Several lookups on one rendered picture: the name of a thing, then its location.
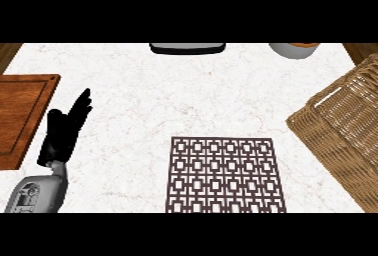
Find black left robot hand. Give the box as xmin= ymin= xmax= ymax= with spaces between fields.
xmin=35 ymin=87 xmax=94 ymax=168

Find brown patterned placemat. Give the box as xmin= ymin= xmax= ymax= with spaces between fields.
xmin=163 ymin=136 xmax=287 ymax=214

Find brown wicker basket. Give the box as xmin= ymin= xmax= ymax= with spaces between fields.
xmin=284 ymin=53 xmax=378 ymax=214

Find brown wooden cutting board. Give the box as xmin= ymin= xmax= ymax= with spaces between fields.
xmin=0 ymin=73 xmax=62 ymax=171

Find black and grey appliance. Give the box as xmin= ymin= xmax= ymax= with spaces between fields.
xmin=149 ymin=42 xmax=227 ymax=56

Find grey pot with orange rim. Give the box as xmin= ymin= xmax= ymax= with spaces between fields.
xmin=267 ymin=42 xmax=321 ymax=60

